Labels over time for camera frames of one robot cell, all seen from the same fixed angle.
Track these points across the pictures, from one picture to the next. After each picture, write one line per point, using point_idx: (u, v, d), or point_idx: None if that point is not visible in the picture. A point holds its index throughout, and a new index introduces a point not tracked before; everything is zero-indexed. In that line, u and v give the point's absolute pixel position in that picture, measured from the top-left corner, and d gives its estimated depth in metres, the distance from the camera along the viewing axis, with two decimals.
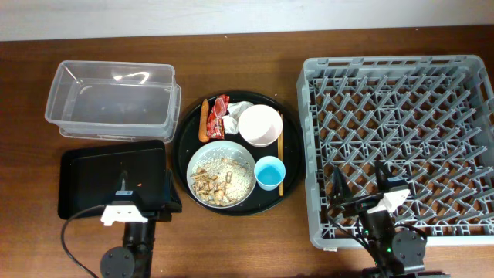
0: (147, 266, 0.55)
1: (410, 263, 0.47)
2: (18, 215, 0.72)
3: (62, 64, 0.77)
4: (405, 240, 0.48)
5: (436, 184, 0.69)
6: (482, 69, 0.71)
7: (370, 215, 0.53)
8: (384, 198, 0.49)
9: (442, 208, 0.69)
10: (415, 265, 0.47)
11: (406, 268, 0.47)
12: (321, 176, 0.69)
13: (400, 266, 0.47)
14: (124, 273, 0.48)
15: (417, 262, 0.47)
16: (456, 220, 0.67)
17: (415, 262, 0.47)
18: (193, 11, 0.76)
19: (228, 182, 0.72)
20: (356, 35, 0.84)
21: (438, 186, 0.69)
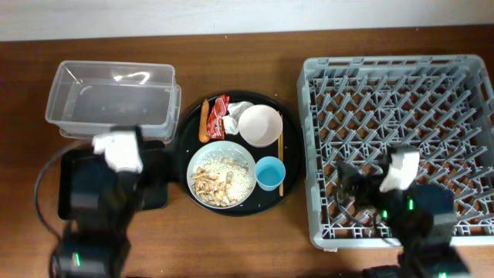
0: (124, 211, 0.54)
1: (440, 212, 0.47)
2: (19, 215, 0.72)
3: (62, 64, 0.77)
4: (428, 192, 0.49)
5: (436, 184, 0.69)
6: (482, 69, 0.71)
7: (384, 193, 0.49)
8: (391, 159, 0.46)
9: None
10: (444, 216, 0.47)
11: (436, 218, 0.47)
12: (321, 176, 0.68)
13: (430, 218, 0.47)
14: (99, 188, 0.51)
15: (448, 211, 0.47)
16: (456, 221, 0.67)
17: (444, 213, 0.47)
18: (192, 11, 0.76)
19: (228, 183, 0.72)
20: (356, 35, 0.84)
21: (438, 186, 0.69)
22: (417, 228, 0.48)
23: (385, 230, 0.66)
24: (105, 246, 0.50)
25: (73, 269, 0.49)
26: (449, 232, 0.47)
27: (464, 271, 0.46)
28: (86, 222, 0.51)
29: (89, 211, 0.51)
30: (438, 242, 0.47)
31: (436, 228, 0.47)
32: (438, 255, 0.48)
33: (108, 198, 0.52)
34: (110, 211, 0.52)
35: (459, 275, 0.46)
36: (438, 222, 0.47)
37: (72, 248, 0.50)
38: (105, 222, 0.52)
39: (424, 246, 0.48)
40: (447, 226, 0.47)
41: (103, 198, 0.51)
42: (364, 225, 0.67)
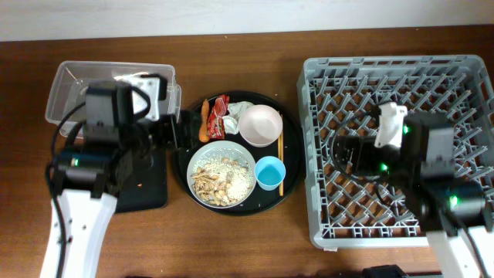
0: (123, 102, 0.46)
1: (437, 127, 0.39)
2: (18, 215, 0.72)
3: (62, 64, 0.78)
4: (418, 113, 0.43)
5: None
6: (482, 69, 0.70)
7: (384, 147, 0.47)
8: (381, 111, 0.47)
9: None
10: (444, 128, 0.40)
11: (435, 131, 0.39)
12: (321, 175, 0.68)
13: (426, 132, 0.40)
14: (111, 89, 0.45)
15: (444, 124, 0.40)
16: None
17: (444, 127, 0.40)
18: (193, 11, 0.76)
19: (228, 183, 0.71)
20: (356, 35, 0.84)
21: None
22: (419, 150, 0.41)
23: (385, 229, 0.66)
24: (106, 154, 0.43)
25: (70, 171, 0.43)
26: (449, 149, 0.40)
27: (477, 195, 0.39)
28: (97, 116, 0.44)
29: (97, 116, 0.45)
30: (440, 162, 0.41)
31: (438, 144, 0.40)
32: (450, 183, 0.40)
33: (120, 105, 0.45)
34: (116, 120, 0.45)
35: (472, 198, 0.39)
36: (435, 135, 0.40)
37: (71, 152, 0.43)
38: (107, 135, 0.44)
39: (428, 172, 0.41)
40: (446, 141, 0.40)
41: (113, 105, 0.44)
42: (364, 225, 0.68)
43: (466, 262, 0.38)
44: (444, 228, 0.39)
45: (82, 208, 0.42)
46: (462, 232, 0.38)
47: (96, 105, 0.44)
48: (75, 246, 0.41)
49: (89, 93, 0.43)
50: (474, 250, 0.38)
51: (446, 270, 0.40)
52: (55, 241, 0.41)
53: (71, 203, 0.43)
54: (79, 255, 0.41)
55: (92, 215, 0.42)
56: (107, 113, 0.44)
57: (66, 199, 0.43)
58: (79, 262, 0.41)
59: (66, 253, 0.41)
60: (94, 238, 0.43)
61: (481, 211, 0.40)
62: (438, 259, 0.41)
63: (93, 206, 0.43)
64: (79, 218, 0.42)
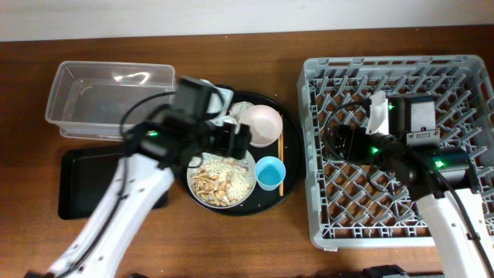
0: (205, 103, 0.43)
1: (417, 99, 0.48)
2: (18, 215, 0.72)
3: (62, 64, 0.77)
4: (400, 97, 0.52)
5: None
6: (482, 69, 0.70)
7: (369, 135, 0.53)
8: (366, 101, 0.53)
9: None
10: (423, 101, 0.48)
11: (414, 104, 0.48)
12: (321, 175, 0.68)
13: (408, 103, 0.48)
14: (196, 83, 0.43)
15: (423, 98, 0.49)
16: None
17: (424, 100, 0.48)
18: (193, 11, 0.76)
19: (228, 182, 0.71)
20: (356, 35, 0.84)
21: None
22: (404, 123, 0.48)
23: (385, 229, 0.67)
24: (181, 138, 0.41)
25: (147, 145, 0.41)
26: (432, 121, 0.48)
27: (464, 161, 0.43)
28: (177, 104, 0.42)
29: (177, 104, 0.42)
30: (424, 133, 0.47)
31: (420, 116, 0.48)
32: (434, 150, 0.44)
33: (201, 101, 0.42)
34: (195, 111, 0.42)
35: (457, 163, 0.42)
36: (417, 106, 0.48)
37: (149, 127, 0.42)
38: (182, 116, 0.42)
39: (413, 142, 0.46)
40: (428, 113, 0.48)
41: (197, 98, 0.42)
42: (364, 225, 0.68)
43: (454, 221, 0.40)
44: (434, 190, 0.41)
45: (144, 174, 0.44)
46: (448, 192, 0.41)
47: (183, 93, 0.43)
48: (126, 207, 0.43)
49: (182, 83, 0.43)
50: (460, 208, 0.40)
51: (436, 235, 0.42)
52: (112, 193, 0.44)
53: (141, 165, 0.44)
54: (123, 217, 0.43)
55: (155, 181, 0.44)
56: (187, 104, 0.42)
57: (136, 162, 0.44)
58: (124, 222, 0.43)
59: (116, 210, 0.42)
60: (144, 203, 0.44)
61: (465, 176, 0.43)
62: (429, 223, 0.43)
63: (153, 177, 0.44)
64: (139, 183, 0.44)
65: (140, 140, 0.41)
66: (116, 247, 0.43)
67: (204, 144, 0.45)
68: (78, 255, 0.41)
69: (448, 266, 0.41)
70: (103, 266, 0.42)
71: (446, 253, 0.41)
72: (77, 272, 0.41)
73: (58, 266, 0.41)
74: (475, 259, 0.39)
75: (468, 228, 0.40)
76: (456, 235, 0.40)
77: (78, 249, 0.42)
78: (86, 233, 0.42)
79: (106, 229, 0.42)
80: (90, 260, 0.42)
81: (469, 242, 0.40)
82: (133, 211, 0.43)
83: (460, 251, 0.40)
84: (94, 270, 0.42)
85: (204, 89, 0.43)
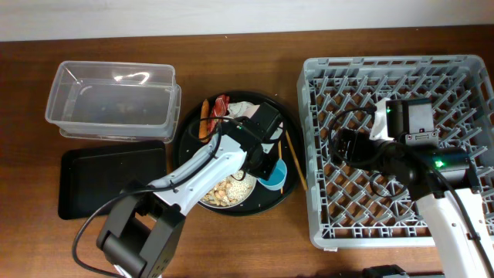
0: (272, 127, 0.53)
1: (414, 100, 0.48)
2: (18, 214, 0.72)
3: (62, 64, 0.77)
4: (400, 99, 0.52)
5: None
6: (482, 69, 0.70)
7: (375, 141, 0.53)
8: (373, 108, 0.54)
9: None
10: (421, 103, 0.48)
11: (411, 106, 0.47)
12: (321, 175, 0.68)
13: (405, 106, 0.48)
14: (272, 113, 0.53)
15: (421, 100, 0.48)
16: None
17: (421, 102, 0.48)
18: (192, 11, 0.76)
19: (228, 182, 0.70)
20: (356, 35, 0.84)
21: None
22: (403, 125, 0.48)
23: (385, 229, 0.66)
24: (255, 144, 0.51)
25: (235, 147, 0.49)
26: (431, 122, 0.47)
27: (463, 161, 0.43)
28: (259, 120, 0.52)
29: (255, 119, 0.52)
30: (423, 134, 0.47)
31: (417, 116, 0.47)
32: (434, 150, 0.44)
33: (269, 124, 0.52)
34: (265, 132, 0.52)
35: (455, 164, 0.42)
36: (414, 108, 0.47)
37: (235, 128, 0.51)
38: (258, 131, 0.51)
39: (413, 143, 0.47)
40: (425, 114, 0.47)
41: (269, 120, 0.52)
42: (364, 225, 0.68)
43: (454, 221, 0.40)
44: (434, 190, 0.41)
45: (231, 149, 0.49)
46: (448, 192, 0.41)
47: (265, 114, 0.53)
48: (216, 164, 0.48)
49: (263, 106, 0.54)
50: (460, 208, 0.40)
51: (436, 234, 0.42)
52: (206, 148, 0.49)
53: (228, 142, 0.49)
54: (214, 168, 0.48)
55: (235, 158, 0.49)
56: (265, 123, 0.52)
57: (225, 142, 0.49)
58: (211, 175, 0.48)
59: (208, 161, 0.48)
60: (225, 168, 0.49)
61: (465, 175, 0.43)
62: (429, 222, 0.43)
63: (238, 153, 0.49)
64: (229, 150, 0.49)
65: (231, 129, 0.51)
66: (200, 191, 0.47)
67: (261, 156, 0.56)
68: (176, 181, 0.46)
69: (448, 265, 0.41)
70: (190, 198, 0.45)
71: (445, 252, 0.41)
72: (172, 194, 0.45)
73: (154, 184, 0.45)
74: (474, 259, 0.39)
75: (468, 229, 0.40)
76: (456, 235, 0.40)
77: (174, 177, 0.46)
78: (184, 168, 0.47)
79: (199, 171, 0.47)
80: (184, 189, 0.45)
81: (469, 242, 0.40)
82: (218, 171, 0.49)
83: (459, 250, 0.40)
84: (184, 198, 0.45)
85: (275, 118, 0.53)
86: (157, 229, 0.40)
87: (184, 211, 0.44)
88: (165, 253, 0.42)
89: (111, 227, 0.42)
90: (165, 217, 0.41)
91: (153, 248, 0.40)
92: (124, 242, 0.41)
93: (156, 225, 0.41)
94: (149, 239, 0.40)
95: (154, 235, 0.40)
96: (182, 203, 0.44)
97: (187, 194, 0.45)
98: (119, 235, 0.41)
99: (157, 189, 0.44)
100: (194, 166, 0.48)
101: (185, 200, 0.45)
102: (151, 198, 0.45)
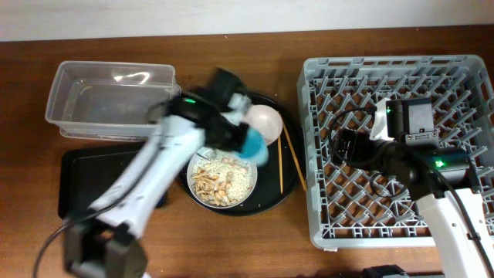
0: (231, 92, 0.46)
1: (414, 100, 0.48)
2: (18, 214, 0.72)
3: (62, 64, 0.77)
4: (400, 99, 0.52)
5: None
6: (482, 69, 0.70)
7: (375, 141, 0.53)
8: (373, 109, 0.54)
9: None
10: (420, 102, 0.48)
11: (411, 106, 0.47)
12: (321, 175, 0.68)
13: (405, 106, 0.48)
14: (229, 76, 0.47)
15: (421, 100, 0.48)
16: None
17: (421, 102, 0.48)
18: (192, 11, 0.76)
19: (228, 183, 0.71)
20: (356, 35, 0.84)
21: None
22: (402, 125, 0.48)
23: (385, 229, 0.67)
24: (205, 112, 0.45)
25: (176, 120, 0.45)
26: (431, 123, 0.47)
27: (464, 161, 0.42)
28: (211, 85, 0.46)
29: (209, 86, 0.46)
30: (424, 134, 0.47)
31: (417, 116, 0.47)
32: (434, 150, 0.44)
33: (228, 89, 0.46)
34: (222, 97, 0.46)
35: (455, 164, 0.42)
36: (414, 107, 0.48)
37: (180, 101, 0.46)
38: (215, 98, 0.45)
39: (413, 143, 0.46)
40: (424, 114, 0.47)
41: (227, 85, 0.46)
42: (364, 225, 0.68)
43: (454, 221, 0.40)
44: (434, 189, 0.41)
45: (181, 132, 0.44)
46: (448, 193, 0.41)
47: (217, 79, 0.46)
48: (166, 155, 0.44)
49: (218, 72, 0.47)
50: (461, 208, 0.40)
51: (436, 234, 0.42)
52: (152, 143, 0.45)
53: (177, 126, 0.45)
54: (161, 165, 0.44)
55: (188, 141, 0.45)
56: (218, 89, 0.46)
57: (170, 123, 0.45)
58: (161, 171, 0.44)
59: (157, 157, 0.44)
60: (179, 157, 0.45)
61: (465, 176, 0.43)
62: (429, 222, 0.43)
63: (189, 134, 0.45)
64: (177, 136, 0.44)
65: (181, 106, 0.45)
66: (154, 190, 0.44)
67: (226, 127, 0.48)
68: (120, 194, 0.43)
69: (448, 265, 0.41)
70: (140, 207, 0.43)
71: (446, 252, 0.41)
72: (117, 210, 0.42)
73: (98, 205, 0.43)
74: (473, 258, 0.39)
75: (469, 229, 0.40)
76: (456, 235, 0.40)
77: (119, 190, 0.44)
78: (127, 177, 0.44)
79: (147, 170, 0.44)
80: (132, 199, 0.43)
81: (468, 242, 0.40)
82: (172, 161, 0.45)
83: (460, 250, 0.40)
84: (132, 209, 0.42)
85: (231, 79, 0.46)
86: (111, 252, 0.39)
87: (135, 224, 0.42)
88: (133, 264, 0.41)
89: (71, 255, 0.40)
90: (116, 238, 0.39)
91: (116, 267, 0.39)
92: (85, 266, 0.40)
93: (109, 249, 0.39)
94: (108, 259, 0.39)
95: (111, 256, 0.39)
96: (132, 216, 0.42)
97: (136, 204, 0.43)
98: (78, 262, 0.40)
99: (99, 211, 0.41)
100: (137, 170, 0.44)
101: (133, 211, 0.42)
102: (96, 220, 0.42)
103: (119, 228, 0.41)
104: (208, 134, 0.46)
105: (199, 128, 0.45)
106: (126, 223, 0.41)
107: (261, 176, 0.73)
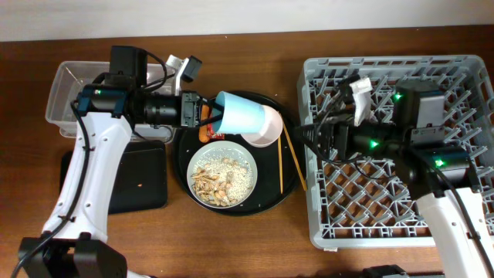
0: (133, 69, 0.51)
1: (428, 92, 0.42)
2: (18, 214, 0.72)
3: (62, 64, 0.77)
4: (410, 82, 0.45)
5: None
6: (482, 69, 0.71)
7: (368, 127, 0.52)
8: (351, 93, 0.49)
9: None
10: (433, 94, 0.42)
11: (422, 100, 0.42)
12: (321, 175, 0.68)
13: (417, 99, 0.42)
14: (126, 55, 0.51)
15: (434, 90, 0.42)
16: None
17: (434, 93, 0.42)
18: (192, 11, 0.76)
19: (228, 182, 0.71)
20: (356, 35, 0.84)
21: None
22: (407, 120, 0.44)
23: (385, 229, 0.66)
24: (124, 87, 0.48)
25: (95, 103, 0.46)
26: (440, 118, 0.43)
27: (464, 161, 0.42)
28: (118, 67, 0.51)
29: (116, 69, 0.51)
30: (429, 130, 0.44)
31: (428, 112, 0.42)
32: (436, 148, 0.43)
33: (134, 65, 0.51)
34: (133, 74, 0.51)
35: (457, 166, 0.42)
36: (425, 101, 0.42)
37: (94, 87, 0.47)
38: (123, 77, 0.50)
39: (417, 138, 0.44)
40: (436, 109, 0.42)
41: (131, 61, 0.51)
42: (364, 225, 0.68)
43: (454, 220, 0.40)
44: (434, 189, 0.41)
45: (103, 123, 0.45)
46: (450, 191, 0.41)
47: (121, 59, 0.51)
48: (99, 154, 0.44)
49: (114, 53, 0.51)
50: (460, 206, 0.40)
51: (436, 234, 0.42)
52: (79, 148, 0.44)
53: (98, 120, 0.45)
54: (98, 164, 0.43)
55: (115, 130, 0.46)
56: (130, 66, 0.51)
57: (90, 118, 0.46)
58: (99, 171, 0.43)
59: (89, 158, 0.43)
60: (112, 152, 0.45)
61: (465, 175, 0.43)
62: (429, 222, 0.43)
63: (113, 125, 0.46)
64: (101, 132, 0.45)
65: (90, 100, 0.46)
66: (100, 192, 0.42)
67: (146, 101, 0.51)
68: (67, 210, 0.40)
69: (449, 266, 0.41)
70: (91, 214, 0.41)
71: (446, 253, 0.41)
72: (71, 225, 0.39)
73: (49, 227, 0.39)
74: (474, 258, 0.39)
75: (468, 228, 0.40)
76: (456, 235, 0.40)
77: (64, 206, 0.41)
78: (69, 191, 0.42)
79: (86, 174, 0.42)
80: (80, 208, 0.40)
81: (469, 242, 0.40)
82: (107, 158, 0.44)
83: (460, 250, 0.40)
84: (86, 217, 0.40)
85: (133, 56, 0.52)
86: (80, 263, 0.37)
87: (94, 230, 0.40)
88: (110, 262, 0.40)
89: None
90: (80, 250, 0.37)
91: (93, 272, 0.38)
92: None
93: (77, 261, 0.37)
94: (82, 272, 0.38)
95: (82, 267, 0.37)
96: (88, 223, 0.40)
97: (88, 212, 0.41)
98: None
99: (53, 232, 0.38)
100: (75, 180, 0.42)
101: (87, 220, 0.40)
102: (55, 242, 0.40)
103: (81, 239, 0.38)
104: (139, 106, 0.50)
105: (126, 103, 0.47)
106: (84, 234, 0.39)
107: (261, 176, 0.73)
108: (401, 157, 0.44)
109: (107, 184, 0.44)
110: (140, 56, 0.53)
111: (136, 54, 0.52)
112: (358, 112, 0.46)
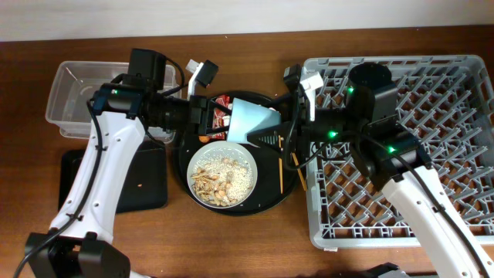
0: (150, 72, 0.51)
1: (378, 89, 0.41)
2: (17, 214, 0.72)
3: (62, 64, 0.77)
4: (360, 72, 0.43)
5: (458, 184, 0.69)
6: (482, 69, 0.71)
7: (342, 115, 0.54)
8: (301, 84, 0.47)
9: (464, 208, 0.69)
10: (387, 89, 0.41)
11: (377, 96, 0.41)
12: (321, 176, 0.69)
13: (371, 96, 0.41)
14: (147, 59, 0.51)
15: (386, 83, 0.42)
16: (477, 220, 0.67)
17: (386, 87, 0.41)
18: (193, 11, 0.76)
19: (228, 183, 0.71)
20: (356, 35, 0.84)
21: (459, 186, 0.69)
22: (362, 112, 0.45)
23: (385, 229, 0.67)
24: (140, 89, 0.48)
25: (112, 103, 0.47)
26: (393, 108, 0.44)
27: (414, 144, 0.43)
28: (137, 69, 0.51)
29: (135, 71, 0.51)
30: (383, 120, 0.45)
31: (382, 105, 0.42)
32: (387, 137, 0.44)
33: (153, 69, 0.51)
34: (152, 77, 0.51)
35: (411, 150, 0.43)
36: (379, 97, 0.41)
37: (111, 87, 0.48)
38: (141, 79, 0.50)
39: (370, 130, 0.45)
40: (389, 101, 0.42)
41: (150, 65, 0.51)
42: (364, 225, 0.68)
43: (418, 198, 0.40)
44: (392, 174, 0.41)
45: (117, 125, 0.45)
46: (408, 174, 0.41)
47: (140, 60, 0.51)
48: (111, 154, 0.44)
49: (135, 54, 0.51)
50: (421, 184, 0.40)
51: (408, 218, 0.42)
52: (91, 147, 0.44)
53: (110, 120, 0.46)
54: (109, 164, 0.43)
55: (128, 133, 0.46)
56: (149, 70, 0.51)
57: (105, 117, 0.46)
58: (108, 170, 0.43)
59: (101, 157, 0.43)
60: (123, 154, 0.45)
61: (417, 156, 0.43)
62: (398, 206, 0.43)
63: (124, 128, 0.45)
64: (115, 132, 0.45)
65: (106, 99, 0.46)
66: (109, 190, 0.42)
67: (157, 106, 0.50)
68: (76, 208, 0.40)
69: (428, 245, 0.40)
70: (99, 214, 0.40)
71: (422, 234, 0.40)
72: (78, 223, 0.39)
73: (57, 225, 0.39)
74: (446, 231, 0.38)
75: (432, 202, 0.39)
76: (424, 214, 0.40)
77: (72, 204, 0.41)
78: (79, 189, 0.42)
79: (97, 174, 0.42)
80: (89, 207, 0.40)
81: (436, 215, 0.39)
82: (119, 157, 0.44)
83: (431, 226, 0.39)
84: (93, 218, 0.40)
85: (153, 61, 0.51)
86: (85, 262, 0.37)
87: (100, 230, 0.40)
88: (114, 261, 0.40)
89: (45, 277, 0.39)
90: (86, 249, 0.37)
91: (94, 271, 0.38)
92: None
93: (82, 260, 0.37)
94: (86, 270, 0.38)
95: (87, 266, 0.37)
96: (94, 225, 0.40)
97: (96, 212, 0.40)
98: None
99: (61, 230, 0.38)
100: (86, 178, 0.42)
101: (94, 219, 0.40)
102: (62, 239, 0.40)
103: (87, 239, 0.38)
104: (153, 110, 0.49)
105: (141, 104, 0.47)
106: (91, 233, 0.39)
107: (260, 177, 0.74)
108: (356, 150, 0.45)
109: (118, 184, 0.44)
110: (158, 60, 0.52)
111: (157, 58, 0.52)
112: (312, 106, 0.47)
